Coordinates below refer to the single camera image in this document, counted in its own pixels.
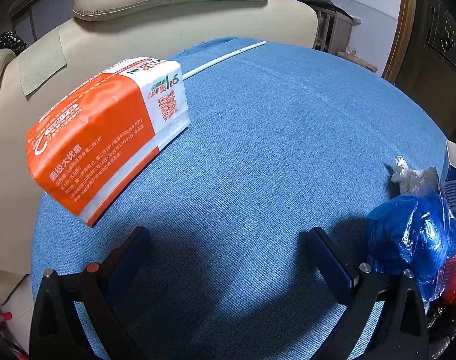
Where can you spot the beige leather sofa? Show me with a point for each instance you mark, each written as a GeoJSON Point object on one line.
{"type": "Point", "coordinates": [138, 33]}

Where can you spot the brown wooden door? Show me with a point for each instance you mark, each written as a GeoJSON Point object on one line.
{"type": "Point", "coordinates": [430, 52]}

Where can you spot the grey wooden crib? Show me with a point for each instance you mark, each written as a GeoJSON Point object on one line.
{"type": "Point", "coordinates": [335, 26]}

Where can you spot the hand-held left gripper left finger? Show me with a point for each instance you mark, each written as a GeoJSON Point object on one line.
{"type": "Point", "coordinates": [127, 266]}

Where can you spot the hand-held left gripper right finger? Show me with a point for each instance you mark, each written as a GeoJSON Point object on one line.
{"type": "Point", "coordinates": [335, 262]}

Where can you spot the brown cardboard box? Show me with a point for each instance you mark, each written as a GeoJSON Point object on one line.
{"type": "Point", "coordinates": [357, 62]}

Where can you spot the blue tablecloth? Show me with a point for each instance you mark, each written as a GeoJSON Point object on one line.
{"type": "Point", "coordinates": [269, 150]}

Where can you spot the crumpled white tissue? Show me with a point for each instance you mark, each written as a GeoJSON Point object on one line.
{"type": "Point", "coordinates": [411, 176]}

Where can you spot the blue plastic bag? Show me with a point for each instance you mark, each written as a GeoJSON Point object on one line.
{"type": "Point", "coordinates": [404, 232]}

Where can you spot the dark floral cloth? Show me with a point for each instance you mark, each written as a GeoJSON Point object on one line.
{"type": "Point", "coordinates": [5, 43]}

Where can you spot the orange and white tissue pack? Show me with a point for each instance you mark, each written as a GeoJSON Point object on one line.
{"type": "Point", "coordinates": [100, 135]}

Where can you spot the thin white stick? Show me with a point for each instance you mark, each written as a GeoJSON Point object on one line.
{"type": "Point", "coordinates": [224, 58]}

